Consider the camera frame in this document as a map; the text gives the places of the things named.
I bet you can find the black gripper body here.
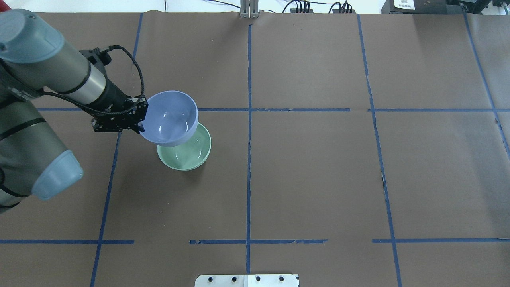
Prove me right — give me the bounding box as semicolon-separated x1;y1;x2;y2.
79;49;149;133

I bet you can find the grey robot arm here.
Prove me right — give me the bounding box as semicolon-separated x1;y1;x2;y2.
0;9;148;213

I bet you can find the black connector block right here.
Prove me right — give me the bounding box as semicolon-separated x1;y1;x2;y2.
328;0;356;14

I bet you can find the black box with label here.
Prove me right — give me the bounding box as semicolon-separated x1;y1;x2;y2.
381;0;464;15

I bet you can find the brown paper table cover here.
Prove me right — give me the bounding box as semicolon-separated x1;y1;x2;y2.
1;11;509;287

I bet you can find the black connector block left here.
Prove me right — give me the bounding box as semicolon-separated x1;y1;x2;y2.
285;0;313;14

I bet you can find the green bowl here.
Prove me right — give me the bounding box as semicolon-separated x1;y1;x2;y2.
157;122;212;171

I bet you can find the metal plate with bolts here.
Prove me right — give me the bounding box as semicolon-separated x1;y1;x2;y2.
194;274;300;287

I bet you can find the blue bowl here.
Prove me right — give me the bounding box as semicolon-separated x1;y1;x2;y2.
140;90;198;147

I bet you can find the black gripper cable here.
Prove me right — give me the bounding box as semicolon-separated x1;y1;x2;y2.
38;45;145;116

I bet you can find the black connector block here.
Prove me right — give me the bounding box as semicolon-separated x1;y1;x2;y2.
328;0;356;14
285;0;313;14

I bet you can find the grey metal bracket post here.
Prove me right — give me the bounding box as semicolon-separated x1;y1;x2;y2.
240;0;260;19

